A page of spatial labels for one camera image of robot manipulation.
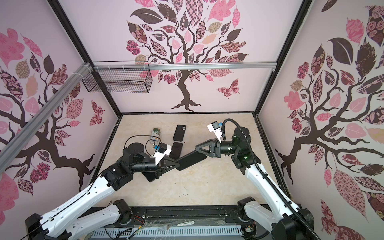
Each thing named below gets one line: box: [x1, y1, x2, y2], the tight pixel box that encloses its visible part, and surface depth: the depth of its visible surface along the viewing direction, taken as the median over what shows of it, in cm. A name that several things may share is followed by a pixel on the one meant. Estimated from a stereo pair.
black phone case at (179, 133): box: [173, 124, 187, 142], surface depth 109 cm
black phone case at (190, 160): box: [174, 150, 207, 171], surface depth 63 cm
